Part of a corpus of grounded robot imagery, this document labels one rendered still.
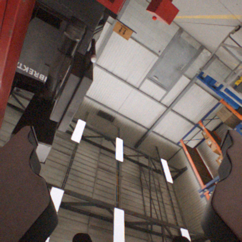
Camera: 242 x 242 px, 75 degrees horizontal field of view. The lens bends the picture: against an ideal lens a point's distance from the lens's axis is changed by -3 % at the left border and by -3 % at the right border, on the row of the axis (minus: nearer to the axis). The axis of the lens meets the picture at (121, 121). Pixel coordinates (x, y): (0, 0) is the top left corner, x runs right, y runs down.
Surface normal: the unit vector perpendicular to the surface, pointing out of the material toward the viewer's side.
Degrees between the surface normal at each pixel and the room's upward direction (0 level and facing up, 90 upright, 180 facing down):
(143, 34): 90
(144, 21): 90
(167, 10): 90
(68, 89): 90
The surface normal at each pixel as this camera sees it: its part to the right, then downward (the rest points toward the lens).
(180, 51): 0.00, 0.54
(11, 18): 0.22, 0.63
